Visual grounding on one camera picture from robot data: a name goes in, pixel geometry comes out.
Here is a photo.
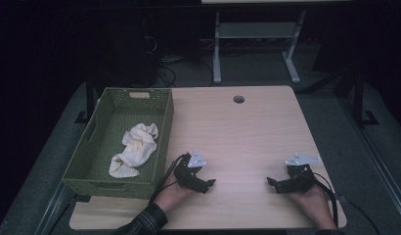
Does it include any green woven basket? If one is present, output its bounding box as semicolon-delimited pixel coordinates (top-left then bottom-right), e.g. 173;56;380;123
61;87;175;201

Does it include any cream towel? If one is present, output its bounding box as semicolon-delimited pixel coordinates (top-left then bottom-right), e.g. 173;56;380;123
108;122;160;179

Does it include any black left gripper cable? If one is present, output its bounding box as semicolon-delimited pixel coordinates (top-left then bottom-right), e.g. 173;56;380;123
149;153;187;206

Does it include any black floor cable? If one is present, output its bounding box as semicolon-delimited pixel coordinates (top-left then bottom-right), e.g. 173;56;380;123
346;199;382;235

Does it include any person's right hand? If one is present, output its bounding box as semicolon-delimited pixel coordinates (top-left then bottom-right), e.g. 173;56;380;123
288;185;338;230

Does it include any black metal stand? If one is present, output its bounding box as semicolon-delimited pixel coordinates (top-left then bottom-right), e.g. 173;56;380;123
73;73;99;124
350;68;381;129

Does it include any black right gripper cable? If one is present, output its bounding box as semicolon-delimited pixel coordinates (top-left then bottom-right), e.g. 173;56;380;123
311;171;340;228

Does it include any white metal desk frame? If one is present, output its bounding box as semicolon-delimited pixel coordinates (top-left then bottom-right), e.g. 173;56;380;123
212;9;308;85

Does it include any metal floor rail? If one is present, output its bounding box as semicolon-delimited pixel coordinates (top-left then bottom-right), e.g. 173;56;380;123
340;97;401;227
34;181;73;235

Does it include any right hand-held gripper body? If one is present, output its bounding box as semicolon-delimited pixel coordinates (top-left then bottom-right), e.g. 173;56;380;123
281;152;323;194

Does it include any person's left hand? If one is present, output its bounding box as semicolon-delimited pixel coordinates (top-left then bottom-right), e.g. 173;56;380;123
154;177;198;213

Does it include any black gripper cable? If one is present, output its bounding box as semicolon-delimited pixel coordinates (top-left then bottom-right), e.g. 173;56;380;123
149;153;187;206
311;171;340;228

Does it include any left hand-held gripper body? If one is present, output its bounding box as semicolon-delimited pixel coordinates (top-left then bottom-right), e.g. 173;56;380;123
173;149;207;192

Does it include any tangle of floor cables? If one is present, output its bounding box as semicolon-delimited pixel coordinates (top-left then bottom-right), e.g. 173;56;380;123
156;56;215;88

